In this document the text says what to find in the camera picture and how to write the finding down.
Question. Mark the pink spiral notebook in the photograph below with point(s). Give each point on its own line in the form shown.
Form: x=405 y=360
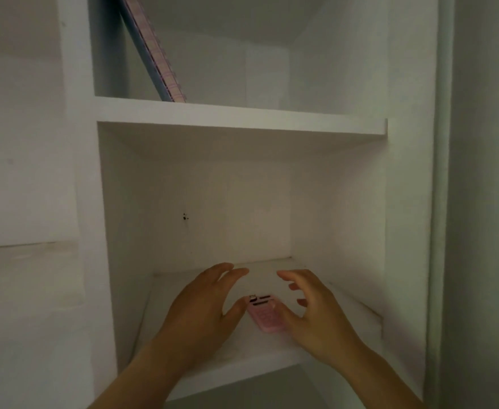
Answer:
x=158 y=53

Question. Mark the person's right forearm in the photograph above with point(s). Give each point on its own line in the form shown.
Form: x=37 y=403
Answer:
x=379 y=379

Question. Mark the person's left hand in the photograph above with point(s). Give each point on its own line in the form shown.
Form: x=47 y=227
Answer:
x=194 y=313

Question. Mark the pink calculator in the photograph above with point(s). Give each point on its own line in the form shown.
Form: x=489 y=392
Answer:
x=266 y=316

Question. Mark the person's left thumb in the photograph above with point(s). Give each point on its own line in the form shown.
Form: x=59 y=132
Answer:
x=236 y=314

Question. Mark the person's right hand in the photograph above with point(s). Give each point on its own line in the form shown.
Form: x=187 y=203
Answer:
x=324 y=323

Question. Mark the person's right thumb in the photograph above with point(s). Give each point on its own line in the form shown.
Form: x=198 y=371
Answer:
x=288 y=321

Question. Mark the person's left forearm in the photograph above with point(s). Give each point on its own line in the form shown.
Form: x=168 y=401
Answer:
x=141 y=376

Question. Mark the white shelf unit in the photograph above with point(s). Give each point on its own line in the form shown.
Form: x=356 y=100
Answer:
x=241 y=117

